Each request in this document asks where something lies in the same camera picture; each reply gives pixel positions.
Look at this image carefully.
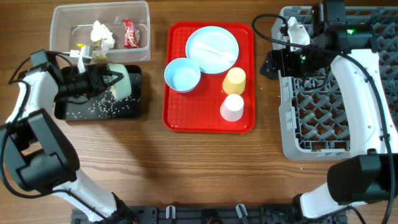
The clear plastic bin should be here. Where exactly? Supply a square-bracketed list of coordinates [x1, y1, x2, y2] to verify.
[49, 1, 151, 63]

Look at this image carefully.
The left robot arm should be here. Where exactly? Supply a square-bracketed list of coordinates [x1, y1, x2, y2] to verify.
[1, 50, 139, 223]

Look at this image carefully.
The pink plastic cup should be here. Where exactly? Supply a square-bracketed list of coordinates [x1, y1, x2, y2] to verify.
[220, 94, 244, 122]

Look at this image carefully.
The yellow snack wrapper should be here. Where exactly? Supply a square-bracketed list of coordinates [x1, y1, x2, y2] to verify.
[76, 40, 109, 61]

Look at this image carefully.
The light blue plate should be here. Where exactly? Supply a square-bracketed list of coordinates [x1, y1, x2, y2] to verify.
[185, 26, 239, 75]

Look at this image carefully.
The white rice pile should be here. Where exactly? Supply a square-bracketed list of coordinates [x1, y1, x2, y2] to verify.
[54, 88, 141, 121]

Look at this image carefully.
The black plastic tray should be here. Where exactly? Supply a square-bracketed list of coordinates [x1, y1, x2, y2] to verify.
[53, 65, 142, 121]

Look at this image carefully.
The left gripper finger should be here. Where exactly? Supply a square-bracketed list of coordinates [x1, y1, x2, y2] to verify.
[101, 74, 123, 93]
[97, 67, 122, 78]

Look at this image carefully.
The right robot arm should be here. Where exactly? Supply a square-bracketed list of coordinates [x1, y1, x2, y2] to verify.
[260, 1, 397, 223]

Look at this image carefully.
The light blue bowl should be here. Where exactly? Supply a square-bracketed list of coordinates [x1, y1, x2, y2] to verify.
[164, 58, 201, 93]

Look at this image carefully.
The grey dishwasher rack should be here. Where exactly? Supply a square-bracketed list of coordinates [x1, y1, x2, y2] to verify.
[279, 6, 397, 160]

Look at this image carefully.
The white plastic spoon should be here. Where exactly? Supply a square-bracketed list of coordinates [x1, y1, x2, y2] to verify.
[193, 41, 237, 62]

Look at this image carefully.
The green bowl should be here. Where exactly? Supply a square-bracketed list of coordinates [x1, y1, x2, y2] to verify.
[106, 63, 132, 101]

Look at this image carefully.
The white tissue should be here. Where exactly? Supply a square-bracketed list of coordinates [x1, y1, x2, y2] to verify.
[90, 21, 115, 51]

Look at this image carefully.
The red foil wrapper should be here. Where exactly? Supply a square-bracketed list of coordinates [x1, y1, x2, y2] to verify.
[123, 19, 139, 49]

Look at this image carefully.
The yellow plastic cup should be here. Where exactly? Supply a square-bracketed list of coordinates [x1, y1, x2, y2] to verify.
[222, 67, 246, 95]

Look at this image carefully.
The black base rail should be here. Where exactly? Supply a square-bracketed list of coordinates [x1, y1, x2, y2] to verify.
[70, 203, 348, 224]

